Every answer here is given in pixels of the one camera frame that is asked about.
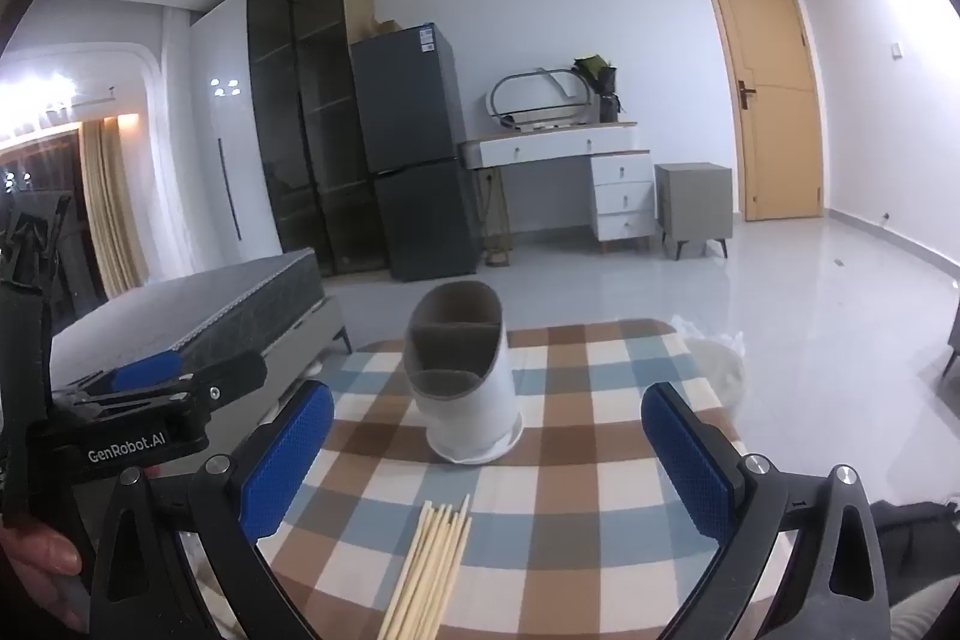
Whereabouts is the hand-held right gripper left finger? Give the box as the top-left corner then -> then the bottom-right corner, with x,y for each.
90,379 -> 335,640

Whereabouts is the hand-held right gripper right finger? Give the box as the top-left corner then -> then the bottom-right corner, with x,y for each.
640,383 -> 893,640

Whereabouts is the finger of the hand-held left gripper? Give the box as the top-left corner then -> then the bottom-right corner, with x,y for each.
111,351 -> 185,392
56,353 -> 269,422

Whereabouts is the bundle of wooden chopsticks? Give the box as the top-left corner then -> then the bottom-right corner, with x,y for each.
377,494 -> 473,640

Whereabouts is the white utensil holder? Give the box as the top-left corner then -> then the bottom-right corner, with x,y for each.
405,281 -> 524,465

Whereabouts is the person's left hand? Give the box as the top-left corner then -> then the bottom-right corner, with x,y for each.
0,522 -> 85,632

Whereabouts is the grey bed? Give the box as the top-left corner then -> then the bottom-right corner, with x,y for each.
49,248 -> 353,432

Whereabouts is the checkered tablecloth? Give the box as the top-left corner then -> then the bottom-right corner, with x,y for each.
176,319 -> 751,640

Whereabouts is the clear plastic bag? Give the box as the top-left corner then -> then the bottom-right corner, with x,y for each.
670,314 -> 749,357

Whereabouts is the beige curtain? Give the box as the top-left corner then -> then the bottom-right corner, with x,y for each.
79,115 -> 151,301

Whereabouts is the white wardrobe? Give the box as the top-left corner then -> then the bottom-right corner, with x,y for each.
187,0 -> 287,275

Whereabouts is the dark window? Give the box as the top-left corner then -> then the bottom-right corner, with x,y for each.
0,126 -> 106,341

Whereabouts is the person's dark clothed leg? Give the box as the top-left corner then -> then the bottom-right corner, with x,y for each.
870,497 -> 960,640

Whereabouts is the grey nightstand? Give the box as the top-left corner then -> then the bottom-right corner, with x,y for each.
654,162 -> 734,261

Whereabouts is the dark glass cabinet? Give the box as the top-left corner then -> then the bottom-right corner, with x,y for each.
246,0 -> 391,278

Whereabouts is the white dressing desk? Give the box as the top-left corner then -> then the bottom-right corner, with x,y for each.
457,121 -> 656,253

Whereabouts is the dark grey refrigerator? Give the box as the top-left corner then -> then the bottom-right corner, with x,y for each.
349,23 -> 482,283

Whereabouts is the wooden door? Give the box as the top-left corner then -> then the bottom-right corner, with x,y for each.
694,0 -> 826,223

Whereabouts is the black wrapped bouquet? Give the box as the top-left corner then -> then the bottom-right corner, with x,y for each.
573,55 -> 623,124

